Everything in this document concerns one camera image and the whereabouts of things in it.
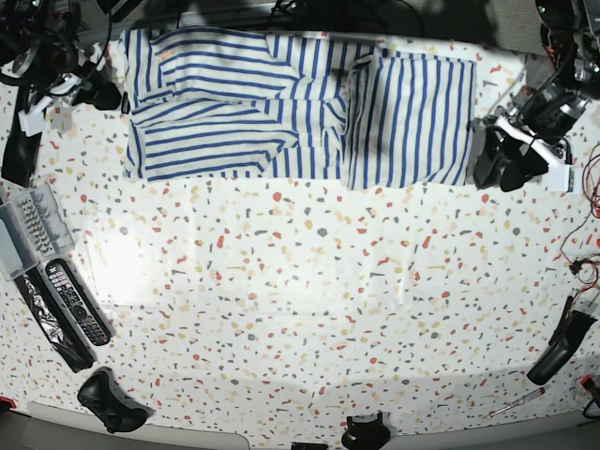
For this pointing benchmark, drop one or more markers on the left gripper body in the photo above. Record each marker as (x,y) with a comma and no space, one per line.
(562,175)

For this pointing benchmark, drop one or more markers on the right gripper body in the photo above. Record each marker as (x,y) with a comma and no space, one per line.
(56,72)

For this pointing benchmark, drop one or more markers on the blue white striped t-shirt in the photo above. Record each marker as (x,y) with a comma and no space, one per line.
(207,102)

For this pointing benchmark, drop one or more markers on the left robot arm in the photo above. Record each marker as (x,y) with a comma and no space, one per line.
(570,36)

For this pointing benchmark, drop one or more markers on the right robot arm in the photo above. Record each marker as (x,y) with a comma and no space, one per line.
(23,22)

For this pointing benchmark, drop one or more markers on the black curved tube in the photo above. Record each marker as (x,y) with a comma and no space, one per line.
(20,156)

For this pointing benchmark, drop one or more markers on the clear plastic screw box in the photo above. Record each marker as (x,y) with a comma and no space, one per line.
(33,231)

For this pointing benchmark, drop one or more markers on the black tv remote control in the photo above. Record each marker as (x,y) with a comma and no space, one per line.
(79,305)

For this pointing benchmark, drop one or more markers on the black foil pouch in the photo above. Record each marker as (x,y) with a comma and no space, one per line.
(52,321)

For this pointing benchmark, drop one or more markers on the small screwdriver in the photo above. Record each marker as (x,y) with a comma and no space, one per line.
(528,397)

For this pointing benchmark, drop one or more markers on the red object at edge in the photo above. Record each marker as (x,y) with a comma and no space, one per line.
(6,404)

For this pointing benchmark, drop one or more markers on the black game controller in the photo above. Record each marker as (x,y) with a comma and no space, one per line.
(97,396)

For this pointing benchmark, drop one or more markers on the black handle tool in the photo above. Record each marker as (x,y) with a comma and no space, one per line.
(564,342)

